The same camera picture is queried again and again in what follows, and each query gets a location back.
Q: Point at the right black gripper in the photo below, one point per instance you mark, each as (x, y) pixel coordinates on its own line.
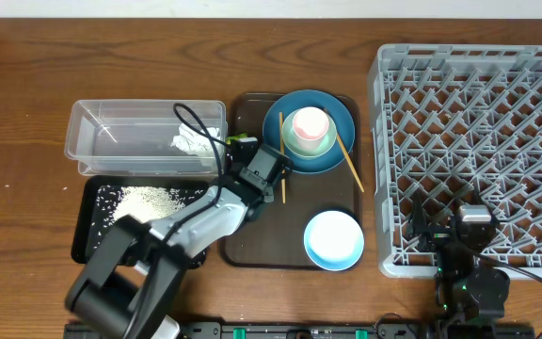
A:
(438, 234)

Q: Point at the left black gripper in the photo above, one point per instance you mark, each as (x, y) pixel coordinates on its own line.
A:
(234, 177)

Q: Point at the yellow green snack wrapper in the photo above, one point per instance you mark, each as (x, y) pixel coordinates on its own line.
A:
(230, 139)

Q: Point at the white napkin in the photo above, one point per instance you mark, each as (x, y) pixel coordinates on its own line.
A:
(192, 143)

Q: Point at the pink cup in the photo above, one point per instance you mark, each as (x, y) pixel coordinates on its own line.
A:
(310, 125)

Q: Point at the light blue bowl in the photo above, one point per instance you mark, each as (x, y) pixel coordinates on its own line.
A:
(333, 240)

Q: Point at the white rice pile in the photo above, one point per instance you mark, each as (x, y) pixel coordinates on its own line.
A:
(144, 203)

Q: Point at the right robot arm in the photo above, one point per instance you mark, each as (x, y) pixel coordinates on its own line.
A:
(471, 296)

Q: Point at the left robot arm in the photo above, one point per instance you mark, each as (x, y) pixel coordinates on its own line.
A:
(126, 287)

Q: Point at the grey dishwasher rack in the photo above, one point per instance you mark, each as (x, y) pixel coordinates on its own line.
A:
(451, 122)

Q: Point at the black waste tray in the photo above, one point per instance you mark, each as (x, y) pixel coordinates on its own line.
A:
(87, 237)

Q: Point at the dark blue plate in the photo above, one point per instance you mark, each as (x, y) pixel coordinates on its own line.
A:
(336, 110)

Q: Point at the light green bowl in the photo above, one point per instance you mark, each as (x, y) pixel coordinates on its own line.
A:
(290, 140)

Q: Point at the brown serving tray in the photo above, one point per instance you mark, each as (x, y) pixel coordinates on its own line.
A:
(275, 239)

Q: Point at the clear plastic bin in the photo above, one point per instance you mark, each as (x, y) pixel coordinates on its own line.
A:
(132, 136)

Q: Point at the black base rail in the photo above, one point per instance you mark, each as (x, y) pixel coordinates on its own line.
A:
(212, 330)

